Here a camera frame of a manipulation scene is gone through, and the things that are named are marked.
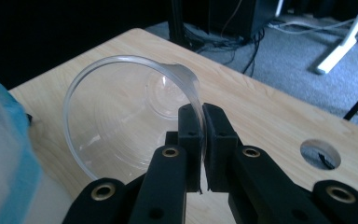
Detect bundle of black floor cables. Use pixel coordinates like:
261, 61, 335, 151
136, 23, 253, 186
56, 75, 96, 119
185, 26, 267, 77

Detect black metal stand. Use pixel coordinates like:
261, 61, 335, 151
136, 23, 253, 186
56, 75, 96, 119
167, 0, 200, 50

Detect clear plastic cup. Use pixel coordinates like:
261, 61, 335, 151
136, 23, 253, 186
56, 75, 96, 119
62, 54, 208, 182

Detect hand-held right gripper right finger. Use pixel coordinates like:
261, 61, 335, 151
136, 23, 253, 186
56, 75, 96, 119
201, 103, 244, 193

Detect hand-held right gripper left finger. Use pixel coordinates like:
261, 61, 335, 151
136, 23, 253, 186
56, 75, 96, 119
164, 103, 205, 194

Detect white metal stand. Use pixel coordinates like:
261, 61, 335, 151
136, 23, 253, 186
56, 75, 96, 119
314, 0, 358, 76

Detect white floor cables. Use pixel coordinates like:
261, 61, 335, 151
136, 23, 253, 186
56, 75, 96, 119
268, 17, 358, 35

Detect black equipment box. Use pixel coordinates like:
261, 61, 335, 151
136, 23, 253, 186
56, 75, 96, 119
207, 0, 282, 41

